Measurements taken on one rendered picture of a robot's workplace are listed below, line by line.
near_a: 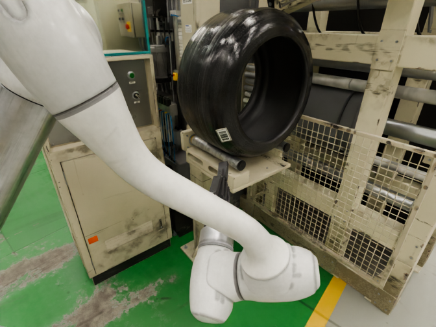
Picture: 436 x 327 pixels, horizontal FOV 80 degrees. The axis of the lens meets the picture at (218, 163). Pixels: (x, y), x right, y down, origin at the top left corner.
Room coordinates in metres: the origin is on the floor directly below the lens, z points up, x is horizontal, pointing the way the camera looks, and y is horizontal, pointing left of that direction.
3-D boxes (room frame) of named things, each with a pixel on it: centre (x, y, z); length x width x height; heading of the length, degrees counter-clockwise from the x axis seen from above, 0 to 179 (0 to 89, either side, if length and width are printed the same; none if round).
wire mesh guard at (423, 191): (1.16, -0.50, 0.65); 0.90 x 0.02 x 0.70; 38
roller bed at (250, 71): (1.54, -0.26, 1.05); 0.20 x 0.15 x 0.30; 38
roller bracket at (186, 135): (1.27, 0.01, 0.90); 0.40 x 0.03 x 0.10; 128
